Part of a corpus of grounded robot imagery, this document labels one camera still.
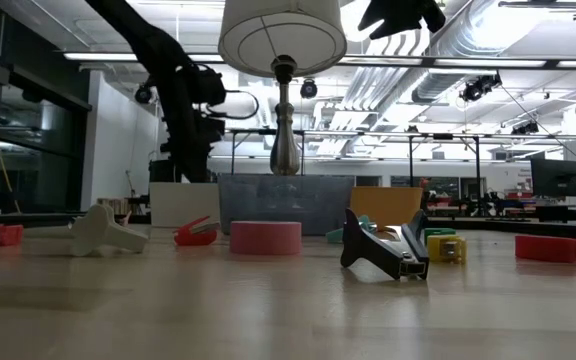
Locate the black overhead frame bar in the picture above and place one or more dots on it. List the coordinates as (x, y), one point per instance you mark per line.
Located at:
(393, 62)

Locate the orange plastic bin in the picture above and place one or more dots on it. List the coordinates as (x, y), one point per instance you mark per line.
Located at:
(385, 205)

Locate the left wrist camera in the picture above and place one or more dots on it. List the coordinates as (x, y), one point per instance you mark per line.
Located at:
(208, 85)

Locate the wooden book shelf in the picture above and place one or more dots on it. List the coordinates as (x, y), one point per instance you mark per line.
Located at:
(118, 205)

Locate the silver air duct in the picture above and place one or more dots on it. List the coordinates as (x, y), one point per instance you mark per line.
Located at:
(448, 75)

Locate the black metal frame table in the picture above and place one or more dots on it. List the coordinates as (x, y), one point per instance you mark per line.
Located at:
(410, 160)

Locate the pink tape roll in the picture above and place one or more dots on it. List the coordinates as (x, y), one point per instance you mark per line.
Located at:
(265, 239)

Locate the white plastic bin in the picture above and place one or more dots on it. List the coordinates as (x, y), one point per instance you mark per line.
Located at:
(183, 205)

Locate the black cluttered desk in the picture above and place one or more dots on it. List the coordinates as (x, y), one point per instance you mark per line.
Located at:
(558, 212)

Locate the black hanging camera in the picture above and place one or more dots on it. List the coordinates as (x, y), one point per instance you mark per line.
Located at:
(309, 88)
(525, 128)
(480, 86)
(143, 93)

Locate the black computer monitor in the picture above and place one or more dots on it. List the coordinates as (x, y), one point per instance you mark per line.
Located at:
(556, 177)
(160, 172)

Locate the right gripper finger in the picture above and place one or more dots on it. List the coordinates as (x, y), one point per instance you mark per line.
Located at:
(403, 22)
(383, 12)

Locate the white staple remover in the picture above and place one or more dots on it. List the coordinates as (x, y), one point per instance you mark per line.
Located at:
(100, 230)

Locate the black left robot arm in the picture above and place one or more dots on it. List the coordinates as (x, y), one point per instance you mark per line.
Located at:
(148, 35)

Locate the yellow mini stapler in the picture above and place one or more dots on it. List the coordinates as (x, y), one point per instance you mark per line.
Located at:
(445, 249)

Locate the black staple remover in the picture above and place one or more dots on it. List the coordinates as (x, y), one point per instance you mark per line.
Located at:
(368, 247)

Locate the grey translucent plastic bin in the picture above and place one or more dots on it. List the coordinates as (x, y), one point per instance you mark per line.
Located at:
(288, 205)

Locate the red mini stapler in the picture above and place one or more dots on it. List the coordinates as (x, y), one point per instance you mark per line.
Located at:
(0, 236)
(547, 249)
(193, 237)

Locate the silver lamp with white shade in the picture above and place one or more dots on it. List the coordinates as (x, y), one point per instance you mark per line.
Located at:
(283, 30)

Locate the pink staple remover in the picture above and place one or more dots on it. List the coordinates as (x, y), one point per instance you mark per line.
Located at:
(126, 220)

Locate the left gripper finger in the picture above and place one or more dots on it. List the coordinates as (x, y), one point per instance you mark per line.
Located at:
(192, 167)

